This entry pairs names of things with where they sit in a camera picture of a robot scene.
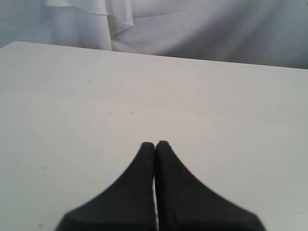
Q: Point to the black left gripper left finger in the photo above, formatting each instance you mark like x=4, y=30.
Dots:
x=126, y=205

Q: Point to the white backdrop curtain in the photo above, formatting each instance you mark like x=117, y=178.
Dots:
x=268, y=32

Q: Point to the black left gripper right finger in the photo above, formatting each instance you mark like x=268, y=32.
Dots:
x=185, y=204

